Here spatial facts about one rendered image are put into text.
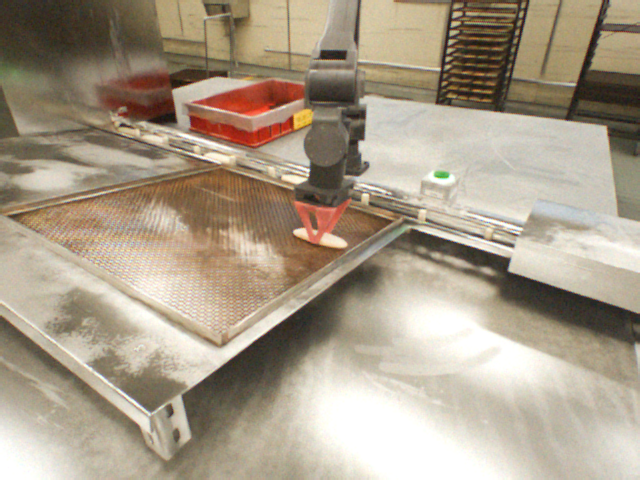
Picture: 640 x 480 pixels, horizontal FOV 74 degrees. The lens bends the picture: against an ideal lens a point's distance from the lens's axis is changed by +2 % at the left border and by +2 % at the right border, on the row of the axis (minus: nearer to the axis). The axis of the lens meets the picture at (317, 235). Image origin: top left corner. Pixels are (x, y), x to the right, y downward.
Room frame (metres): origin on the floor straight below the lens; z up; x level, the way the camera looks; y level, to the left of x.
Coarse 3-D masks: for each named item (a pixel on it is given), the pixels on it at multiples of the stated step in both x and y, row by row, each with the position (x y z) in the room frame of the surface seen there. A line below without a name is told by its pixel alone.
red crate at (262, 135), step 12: (264, 108) 1.76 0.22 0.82; (192, 120) 1.47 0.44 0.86; (204, 120) 1.43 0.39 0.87; (288, 120) 1.45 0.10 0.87; (204, 132) 1.43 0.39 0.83; (216, 132) 1.40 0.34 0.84; (228, 132) 1.37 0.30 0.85; (240, 132) 1.34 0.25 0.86; (252, 132) 1.31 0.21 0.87; (264, 132) 1.35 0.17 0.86; (276, 132) 1.40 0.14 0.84; (288, 132) 1.44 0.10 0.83; (240, 144) 1.34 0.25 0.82; (252, 144) 1.31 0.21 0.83; (264, 144) 1.35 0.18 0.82
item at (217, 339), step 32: (96, 192) 0.73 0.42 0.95; (128, 192) 0.76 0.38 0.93; (224, 192) 0.81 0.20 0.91; (288, 192) 0.85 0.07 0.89; (32, 224) 0.58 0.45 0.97; (96, 224) 0.60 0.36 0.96; (128, 224) 0.61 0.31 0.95; (160, 224) 0.62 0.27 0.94; (64, 256) 0.48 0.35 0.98; (96, 256) 0.49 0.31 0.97; (128, 256) 0.50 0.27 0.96; (160, 256) 0.51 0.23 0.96; (192, 256) 0.51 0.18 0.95; (224, 256) 0.52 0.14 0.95; (256, 256) 0.53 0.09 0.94; (352, 256) 0.55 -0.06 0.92; (128, 288) 0.40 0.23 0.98; (160, 288) 0.42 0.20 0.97; (224, 288) 0.43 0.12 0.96; (256, 288) 0.44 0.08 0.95; (192, 320) 0.34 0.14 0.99; (224, 320) 0.36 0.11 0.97; (256, 320) 0.36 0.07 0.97
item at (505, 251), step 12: (108, 132) 1.36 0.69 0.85; (120, 132) 1.34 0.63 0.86; (156, 144) 1.23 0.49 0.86; (192, 156) 1.14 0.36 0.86; (420, 228) 0.76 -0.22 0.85; (432, 228) 0.75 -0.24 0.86; (444, 228) 0.74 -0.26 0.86; (456, 240) 0.72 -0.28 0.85; (468, 240) 0.71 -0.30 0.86; (480, 240) 0.70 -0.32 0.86; (492, 252) 0.68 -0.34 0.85; (504, 252) 0.67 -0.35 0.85
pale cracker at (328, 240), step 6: (294, 234) 0.62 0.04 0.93; (300, 234) 0.61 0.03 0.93; (306, 234) 0.61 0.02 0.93; (324, 234) 0.61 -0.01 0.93; (330, 234) 0.61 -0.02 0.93; (306, 240) 0.60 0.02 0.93; (324, 240) 0.59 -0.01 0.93; (330, 240) 0.59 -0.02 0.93; (336, 240) 0.59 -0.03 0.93; (342, 240) 0.60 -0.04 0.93; (330, 246) 0.58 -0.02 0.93; (336, 246) 0.58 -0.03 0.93; (342, 246) 0.58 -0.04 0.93
